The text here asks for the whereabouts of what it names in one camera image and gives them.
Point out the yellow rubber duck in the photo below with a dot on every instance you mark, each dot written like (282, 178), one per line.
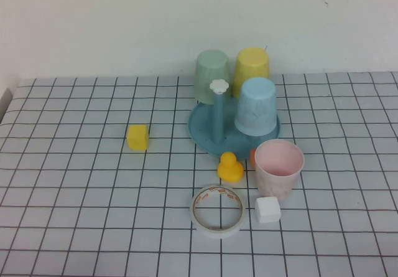
(230, 171)

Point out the pale pink plastic cup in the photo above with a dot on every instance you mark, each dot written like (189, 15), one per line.
(276, 186)

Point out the pale yellow plastic cup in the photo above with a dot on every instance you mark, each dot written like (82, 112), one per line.
(252, 65)

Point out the white tape roll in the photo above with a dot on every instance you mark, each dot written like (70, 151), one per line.
(199, 221)

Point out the pale green plastic cup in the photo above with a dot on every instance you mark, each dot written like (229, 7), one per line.
(205, 74)

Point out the white foam cube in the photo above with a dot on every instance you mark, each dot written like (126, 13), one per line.
(267, 210)

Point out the yellow foam cube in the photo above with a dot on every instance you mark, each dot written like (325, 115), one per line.
(136, 137)

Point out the grey grid pattern table cloth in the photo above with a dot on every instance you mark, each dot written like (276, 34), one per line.
(62, 118)

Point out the orange foam cube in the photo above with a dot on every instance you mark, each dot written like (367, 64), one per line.
(252, 158)

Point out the blue cup stand with posts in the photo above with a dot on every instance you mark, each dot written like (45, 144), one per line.
(202, 130)

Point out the pale blue plastic cup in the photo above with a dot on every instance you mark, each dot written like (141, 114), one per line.
(256, 109)

